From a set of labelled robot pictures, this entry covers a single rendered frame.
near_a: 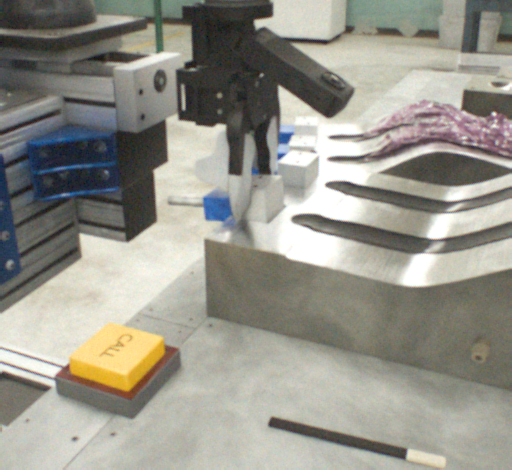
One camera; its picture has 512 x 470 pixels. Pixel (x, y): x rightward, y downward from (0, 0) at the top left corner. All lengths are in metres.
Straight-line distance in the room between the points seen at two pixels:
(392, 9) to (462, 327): 7.44
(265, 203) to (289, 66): 0.14
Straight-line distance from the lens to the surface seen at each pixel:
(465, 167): 0.93
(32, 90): 1.04
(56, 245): 1.04
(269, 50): 0.63
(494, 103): 1.41
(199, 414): 0.57
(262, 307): 0.65
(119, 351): 0.59
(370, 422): 0.57
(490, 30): 7.22
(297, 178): 0.77
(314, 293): 0.62
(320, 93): 0.61
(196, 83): 0.66
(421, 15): 7.93
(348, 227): 0.69
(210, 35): 0.66
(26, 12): 1.02
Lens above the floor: 1.17
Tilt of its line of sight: 24 degrees down
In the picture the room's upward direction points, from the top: straight up
